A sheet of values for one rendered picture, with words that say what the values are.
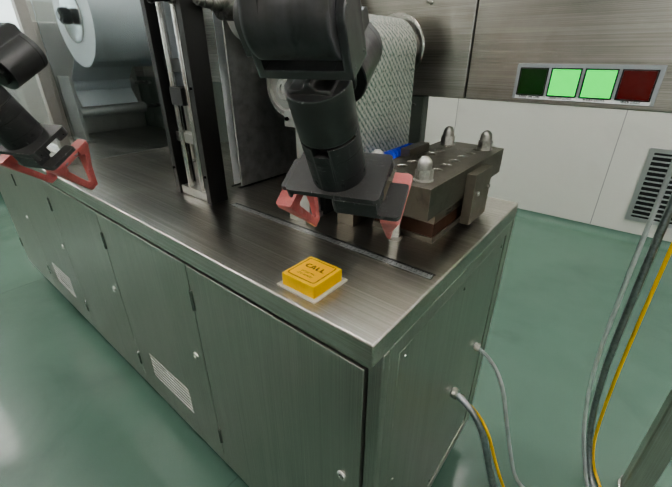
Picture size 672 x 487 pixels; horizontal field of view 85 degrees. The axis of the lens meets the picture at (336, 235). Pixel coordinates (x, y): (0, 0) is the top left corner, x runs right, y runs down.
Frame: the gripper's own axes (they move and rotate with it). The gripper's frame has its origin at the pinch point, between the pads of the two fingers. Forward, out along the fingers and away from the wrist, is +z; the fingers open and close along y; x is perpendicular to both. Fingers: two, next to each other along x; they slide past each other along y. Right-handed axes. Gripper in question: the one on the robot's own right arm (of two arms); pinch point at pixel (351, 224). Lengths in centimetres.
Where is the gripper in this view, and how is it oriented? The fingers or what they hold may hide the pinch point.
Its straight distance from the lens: 45.8
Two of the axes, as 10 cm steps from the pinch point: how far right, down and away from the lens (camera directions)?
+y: -9.3, -1.6, 3.2
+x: -3.1, 8.0, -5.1
